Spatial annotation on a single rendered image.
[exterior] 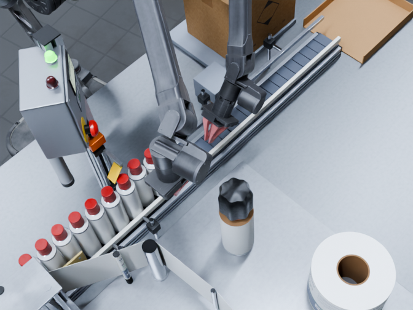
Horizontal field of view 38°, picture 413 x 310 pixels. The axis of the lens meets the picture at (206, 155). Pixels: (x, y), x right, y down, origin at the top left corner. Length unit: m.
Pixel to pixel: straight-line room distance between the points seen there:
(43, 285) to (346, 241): 0.73
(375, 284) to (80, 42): 2.36
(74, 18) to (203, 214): 2.07
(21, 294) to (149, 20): 0.67
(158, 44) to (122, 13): 2.24
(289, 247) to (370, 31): 0.89
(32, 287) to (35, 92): 0.45
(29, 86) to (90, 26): 2.22
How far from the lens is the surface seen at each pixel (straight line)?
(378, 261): 1.54
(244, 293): 1.63
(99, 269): 1.59
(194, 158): 1.22
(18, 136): 2.83
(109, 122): 2.01
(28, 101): 1.28
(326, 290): 1.49
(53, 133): 1.33
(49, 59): 1.31
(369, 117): 1.99
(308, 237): 1.70
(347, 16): 2.26
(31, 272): 1.46
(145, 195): 1.70
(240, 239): 1.57
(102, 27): 3.47
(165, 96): 1.25
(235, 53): 1.65
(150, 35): 1.30
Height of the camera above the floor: 2.42
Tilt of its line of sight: 58 degrees down
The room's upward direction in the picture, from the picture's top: 8 degrees counter-clockwise
